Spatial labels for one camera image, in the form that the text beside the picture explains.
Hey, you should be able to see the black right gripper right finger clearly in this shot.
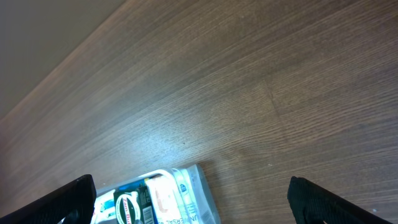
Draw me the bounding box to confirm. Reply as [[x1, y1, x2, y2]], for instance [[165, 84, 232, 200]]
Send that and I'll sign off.
[[287, 176, 390, 224]]

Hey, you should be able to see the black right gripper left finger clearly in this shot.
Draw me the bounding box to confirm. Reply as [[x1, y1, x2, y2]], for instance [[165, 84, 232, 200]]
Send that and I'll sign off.
[[1, 174, 96, 224]]

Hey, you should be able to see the white green medicine box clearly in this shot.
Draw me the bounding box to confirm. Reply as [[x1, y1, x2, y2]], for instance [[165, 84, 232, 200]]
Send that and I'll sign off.
[[91, 190, 116, 224]]

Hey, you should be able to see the green Zam-Buk box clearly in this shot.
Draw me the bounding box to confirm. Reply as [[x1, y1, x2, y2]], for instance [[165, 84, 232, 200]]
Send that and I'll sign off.
[[113, 186, 156, 224]]

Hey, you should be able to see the blue box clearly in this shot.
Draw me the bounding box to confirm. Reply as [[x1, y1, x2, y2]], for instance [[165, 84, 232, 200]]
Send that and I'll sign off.
[[118, 179, 148, 191]]

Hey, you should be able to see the white plaster box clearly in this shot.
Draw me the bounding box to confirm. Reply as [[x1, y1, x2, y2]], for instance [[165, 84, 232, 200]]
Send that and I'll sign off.
[[146, 175, 200, 224]]

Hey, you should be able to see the clear plastic container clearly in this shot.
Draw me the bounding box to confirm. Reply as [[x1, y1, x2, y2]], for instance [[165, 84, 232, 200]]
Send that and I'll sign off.
[[97, 164, 221, 224]]

